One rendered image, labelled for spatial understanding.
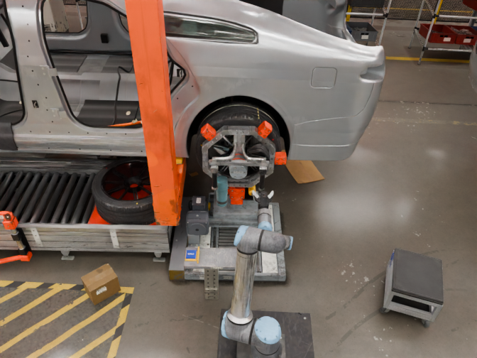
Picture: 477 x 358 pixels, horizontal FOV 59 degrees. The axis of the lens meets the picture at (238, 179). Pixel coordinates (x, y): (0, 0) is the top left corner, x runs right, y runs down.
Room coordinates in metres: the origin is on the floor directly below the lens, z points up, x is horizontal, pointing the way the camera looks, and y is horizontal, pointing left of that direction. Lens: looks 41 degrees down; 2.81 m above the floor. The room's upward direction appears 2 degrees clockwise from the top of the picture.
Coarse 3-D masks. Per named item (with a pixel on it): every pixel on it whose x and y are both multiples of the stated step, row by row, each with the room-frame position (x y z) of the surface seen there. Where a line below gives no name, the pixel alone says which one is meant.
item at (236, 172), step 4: (236, 156) 2.45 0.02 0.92; (240, 156) 2.45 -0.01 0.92; (244, 160) 2.43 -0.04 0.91; (232, 168) 2.35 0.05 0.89; (236, 168) 2.35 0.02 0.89; (240, 168) 2.35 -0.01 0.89; (244, 168) 2.35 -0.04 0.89; (232, 172) 2.35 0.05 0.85; (236, 172) 2.35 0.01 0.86; (240, 172) 2.35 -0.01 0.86; (244, 172) 2.35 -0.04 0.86; (232, 176) 2.35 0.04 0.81; (236, 176) 2.35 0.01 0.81; (240, 176) 2.35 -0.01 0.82; (244, 176) 2.35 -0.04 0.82
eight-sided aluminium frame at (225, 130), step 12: (216, 132) 2.53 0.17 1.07; (228, 132) 2.49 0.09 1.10; (240, 132) 2.49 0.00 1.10; (252, 132) 2.49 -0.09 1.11; (204, 144) 2.49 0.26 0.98; (264, 144) 2.50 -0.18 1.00; (204, 156) 2.50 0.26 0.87; (204, 168) 2.48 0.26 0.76; (228, 180) 2.53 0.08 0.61; (240, 180) 2.53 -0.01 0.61; (252, 180) 2.51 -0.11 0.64
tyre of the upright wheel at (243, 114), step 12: (216, 108) 2.76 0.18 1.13; (228, 108) 2.70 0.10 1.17; (240, 108) 2.69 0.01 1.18; (252, 108) 2.72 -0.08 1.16; (204, 120) 2.71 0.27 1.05; (216, 120) 2.59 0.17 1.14; (228, 120) 2.57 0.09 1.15; (240, 120) 2.58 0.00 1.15; (252, 120) 2.58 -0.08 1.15; (264, 120) 2.63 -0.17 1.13; (276, 132) 2.62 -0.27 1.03; (276, 144) 2.58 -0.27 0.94
